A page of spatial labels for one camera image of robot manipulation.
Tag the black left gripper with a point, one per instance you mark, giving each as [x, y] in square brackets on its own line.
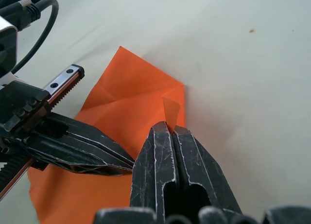
[22, 105]

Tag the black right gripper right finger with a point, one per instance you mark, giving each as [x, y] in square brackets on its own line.
[204, 160]

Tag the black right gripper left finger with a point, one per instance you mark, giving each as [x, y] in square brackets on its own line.
[153, 165]

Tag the orange paper sheet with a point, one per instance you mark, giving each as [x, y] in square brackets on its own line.
[136, 88]

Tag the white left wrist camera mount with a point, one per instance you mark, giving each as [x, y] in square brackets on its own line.
[8, 30]

